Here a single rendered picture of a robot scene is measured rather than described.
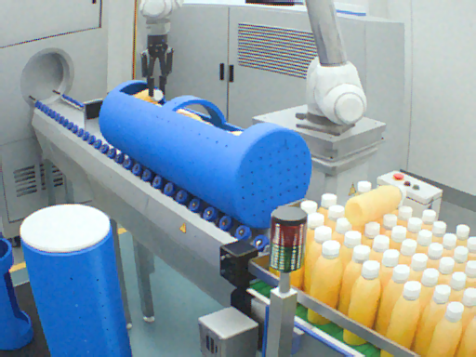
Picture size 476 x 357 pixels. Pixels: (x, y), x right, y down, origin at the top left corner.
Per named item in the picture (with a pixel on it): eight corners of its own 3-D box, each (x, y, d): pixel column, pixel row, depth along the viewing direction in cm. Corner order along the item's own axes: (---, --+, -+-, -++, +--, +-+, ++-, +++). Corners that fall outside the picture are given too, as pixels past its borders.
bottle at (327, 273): (322, 328, 125) (332, 261, 118) (300, 318, 129) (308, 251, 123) (341, 316, 129) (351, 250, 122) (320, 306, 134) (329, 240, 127)
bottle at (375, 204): (370, 220, 125) (411, 200, 136) (357, 192, 127) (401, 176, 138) (351, 232, 131) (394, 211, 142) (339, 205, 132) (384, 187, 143)
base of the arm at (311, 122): (307, 114, 229) (307, 101, 227) (356, 125, 217) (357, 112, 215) (284, 125, 214) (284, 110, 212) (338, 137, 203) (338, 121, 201)
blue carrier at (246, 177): (161, 138, 237) (156, 72, 226) (313, 210, 173) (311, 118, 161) (102, 157, 222) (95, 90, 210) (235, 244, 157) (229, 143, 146)
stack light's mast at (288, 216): (285, 279, 109) (291, 203, 103) (308, 291, 105) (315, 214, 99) (259, 289, 106) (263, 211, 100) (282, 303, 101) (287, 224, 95)
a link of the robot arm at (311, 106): (341, 106, 221) (341, 54, 213) (354, 119, 204) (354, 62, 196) (301, 105, 219) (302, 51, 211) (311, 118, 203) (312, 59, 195)
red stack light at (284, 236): (289, 228, 105) (291, 207, 104) (313, 240, 101) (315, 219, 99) (261, 237, 102) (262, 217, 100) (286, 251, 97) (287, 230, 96)
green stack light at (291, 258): (287, 252, 107) (289, 228, 105) (310, 264, 102) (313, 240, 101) (260, 262, 104) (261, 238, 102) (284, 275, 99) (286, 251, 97)
